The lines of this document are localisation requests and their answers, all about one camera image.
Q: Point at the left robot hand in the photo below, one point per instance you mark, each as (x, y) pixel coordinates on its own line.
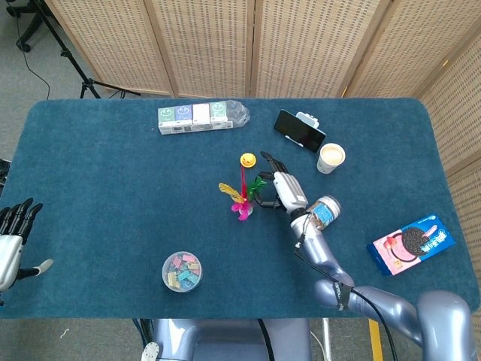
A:
(9, 248)

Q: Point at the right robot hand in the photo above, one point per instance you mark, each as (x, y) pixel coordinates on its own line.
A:
(287, 190)

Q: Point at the colourful feather shuttlecock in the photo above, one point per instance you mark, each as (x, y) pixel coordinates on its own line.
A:
(242, 195)

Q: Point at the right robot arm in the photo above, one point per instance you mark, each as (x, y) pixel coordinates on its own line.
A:
(357, 286)

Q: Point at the black tripod stand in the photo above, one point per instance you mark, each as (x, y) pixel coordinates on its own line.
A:
(75, 56)

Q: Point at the glass jar with blue label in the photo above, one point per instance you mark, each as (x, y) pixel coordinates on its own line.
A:
(327, 212)

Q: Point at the yellow smiley toy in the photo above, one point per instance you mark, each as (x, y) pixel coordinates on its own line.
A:
(248, 160)

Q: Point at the white paper cup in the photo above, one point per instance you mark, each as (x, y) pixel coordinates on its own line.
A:
(330, 158)

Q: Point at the black smartphone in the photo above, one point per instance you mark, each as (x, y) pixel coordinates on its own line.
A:
(299, 130)

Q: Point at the clear plastic bottle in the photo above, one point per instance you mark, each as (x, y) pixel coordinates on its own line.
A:
(238, 113)

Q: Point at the blue table mat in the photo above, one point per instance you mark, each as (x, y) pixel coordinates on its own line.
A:
(112, 210)

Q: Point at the tissue pack multipack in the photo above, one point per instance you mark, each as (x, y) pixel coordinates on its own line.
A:
(193, 118)

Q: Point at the bowl of coloured erasers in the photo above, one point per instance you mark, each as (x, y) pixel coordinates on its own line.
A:
(182, 271)

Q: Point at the pink blue cookie box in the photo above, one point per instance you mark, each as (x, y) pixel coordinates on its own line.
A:
(410, 244)

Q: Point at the grey robot torso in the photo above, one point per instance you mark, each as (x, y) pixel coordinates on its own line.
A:
(225, 340)

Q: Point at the black office chair base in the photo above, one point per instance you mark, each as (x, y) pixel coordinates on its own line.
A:
(22, 22)

